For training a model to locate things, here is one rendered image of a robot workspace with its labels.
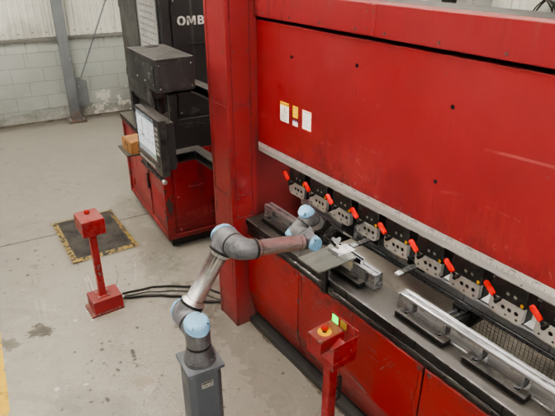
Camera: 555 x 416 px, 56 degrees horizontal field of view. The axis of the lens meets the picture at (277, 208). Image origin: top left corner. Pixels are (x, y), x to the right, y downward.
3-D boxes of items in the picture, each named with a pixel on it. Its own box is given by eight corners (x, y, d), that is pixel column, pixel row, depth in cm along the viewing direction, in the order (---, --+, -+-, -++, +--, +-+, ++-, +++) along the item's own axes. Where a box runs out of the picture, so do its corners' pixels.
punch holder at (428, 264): (413, 265, 247) (417, 234, 239) (425, 259, 251) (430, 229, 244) (438, 280, 235) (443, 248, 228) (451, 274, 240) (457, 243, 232)
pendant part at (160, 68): (141, 170, 370) (125, 46, 333) (174, 163, 382) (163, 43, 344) (167, 196, 332) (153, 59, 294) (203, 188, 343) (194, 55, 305)
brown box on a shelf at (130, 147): (117, 146, 450) (116, 132, 445) (147, 141, 461) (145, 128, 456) (126, 157, 427) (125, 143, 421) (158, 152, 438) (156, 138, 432)
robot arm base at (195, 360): (190, 374, 238) (188, 357, 234) (178, 354, 250) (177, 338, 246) (220, 362, 245) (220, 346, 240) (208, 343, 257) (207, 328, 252)
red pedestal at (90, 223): (84, 305, 411) (65, 210, 374) (116, 295, 424) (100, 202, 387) (92, 319, 396) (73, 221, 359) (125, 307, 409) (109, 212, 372)
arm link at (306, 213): (293, 213, 267) (304, 200, 267) (304, 224, 274) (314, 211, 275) (301, 219, 261) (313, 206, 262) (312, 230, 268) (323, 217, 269)
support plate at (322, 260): (297, 258, 286) (297, 257, 286) (334, 244, 300) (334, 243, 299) (318, 274, 273) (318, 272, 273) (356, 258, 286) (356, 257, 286)
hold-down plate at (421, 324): (394, 314, 261) (395, 309, 260) (401, 310, 264) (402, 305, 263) (442, 348, 239) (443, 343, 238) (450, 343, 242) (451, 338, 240)
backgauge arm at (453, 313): (427, 336, 267) (430, 314, 261) (503, 294, 299) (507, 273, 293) (439, 345, 261) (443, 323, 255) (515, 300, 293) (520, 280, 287)
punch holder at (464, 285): (448, 285, 232) (453, 253, 224) (460, 279, 236) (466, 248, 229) (476, 302, 221) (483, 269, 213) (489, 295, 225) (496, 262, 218)
